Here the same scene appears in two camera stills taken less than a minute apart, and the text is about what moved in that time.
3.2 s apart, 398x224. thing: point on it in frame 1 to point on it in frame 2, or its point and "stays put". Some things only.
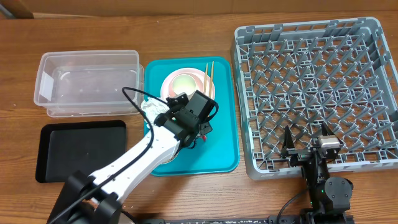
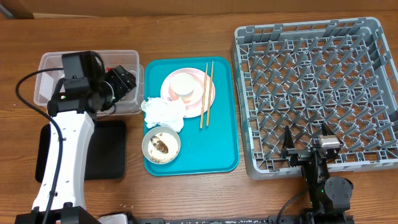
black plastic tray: x=65 y=148 stays put
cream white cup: x=183 y=83 stays put
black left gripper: x=205 y=128 to x=122 y=78
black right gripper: x=306 y=154 stays put
